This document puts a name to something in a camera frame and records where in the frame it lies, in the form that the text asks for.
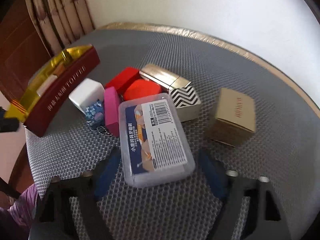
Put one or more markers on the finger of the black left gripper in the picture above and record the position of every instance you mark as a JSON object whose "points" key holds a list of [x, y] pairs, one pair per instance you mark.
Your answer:
{"points": [[9, 124]]}

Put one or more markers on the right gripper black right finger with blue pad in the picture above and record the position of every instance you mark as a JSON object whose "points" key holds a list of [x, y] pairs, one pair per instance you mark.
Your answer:
{"points": [[250, 208]]}

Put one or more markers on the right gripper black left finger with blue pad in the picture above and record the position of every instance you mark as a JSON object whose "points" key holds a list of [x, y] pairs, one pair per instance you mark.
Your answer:
{"points": [[69, 201]]}

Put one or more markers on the clear plastic toothpick box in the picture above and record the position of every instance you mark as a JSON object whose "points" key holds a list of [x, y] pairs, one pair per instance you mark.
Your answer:
{"points": [[154, 148]]}

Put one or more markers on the purple cloth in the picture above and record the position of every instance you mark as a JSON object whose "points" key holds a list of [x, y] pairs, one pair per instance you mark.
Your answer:
{"points": [[17, 220]]}

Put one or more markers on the dark red toffee tin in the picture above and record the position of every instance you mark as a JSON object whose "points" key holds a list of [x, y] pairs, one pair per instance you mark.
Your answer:
{"points": [[51, 86]]}

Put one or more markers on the brown wooden door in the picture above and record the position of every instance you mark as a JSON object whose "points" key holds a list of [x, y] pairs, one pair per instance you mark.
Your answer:
{"points": [[22, 51]]}

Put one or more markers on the grey honeycomb table mat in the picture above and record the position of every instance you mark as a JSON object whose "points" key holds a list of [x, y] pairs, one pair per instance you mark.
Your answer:
{"points": [[285, 147]]}

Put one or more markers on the white box blue pattern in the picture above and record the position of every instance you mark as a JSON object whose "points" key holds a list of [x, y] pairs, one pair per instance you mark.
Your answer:
{"points": [[88, 97]]}

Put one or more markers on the pink rectangular box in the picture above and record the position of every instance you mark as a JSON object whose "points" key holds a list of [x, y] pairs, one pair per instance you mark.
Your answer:
{"points": [[111, 104]]}

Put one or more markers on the gold cardboard cube box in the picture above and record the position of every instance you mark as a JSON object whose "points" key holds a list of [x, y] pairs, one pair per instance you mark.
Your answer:
{"points": [[232, 120]]}

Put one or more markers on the beige patterned curtain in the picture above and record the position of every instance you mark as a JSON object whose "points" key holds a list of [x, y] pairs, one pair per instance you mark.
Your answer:
{"points": [[59, 23]]}

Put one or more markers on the red rectangular box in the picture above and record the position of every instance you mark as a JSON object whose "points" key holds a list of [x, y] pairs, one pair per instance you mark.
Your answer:
{"points": [[122, 81]]}

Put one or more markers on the red rounded case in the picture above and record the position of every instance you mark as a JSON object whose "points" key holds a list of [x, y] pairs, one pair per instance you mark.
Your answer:
{"points": [[141, 88]]}

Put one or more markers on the gold box zigzag end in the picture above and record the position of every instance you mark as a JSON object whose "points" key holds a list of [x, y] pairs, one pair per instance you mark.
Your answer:
{"points": [[185, 98]]}

